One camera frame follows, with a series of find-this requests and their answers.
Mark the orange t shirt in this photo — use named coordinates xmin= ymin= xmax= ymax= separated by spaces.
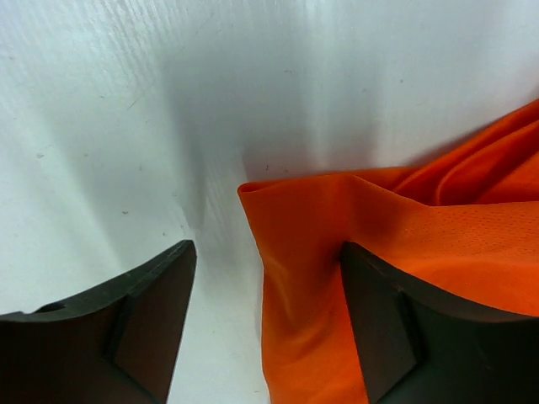
xmin=238 ymin=103 xmax=538 ymax=403

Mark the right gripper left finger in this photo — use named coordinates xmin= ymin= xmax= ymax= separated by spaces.
xmin=1 ymin=240 xmax=197 ymax=403

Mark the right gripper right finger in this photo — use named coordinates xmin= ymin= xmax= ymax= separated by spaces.
xmin=339 ymin=242 xmax=538 ymax=403

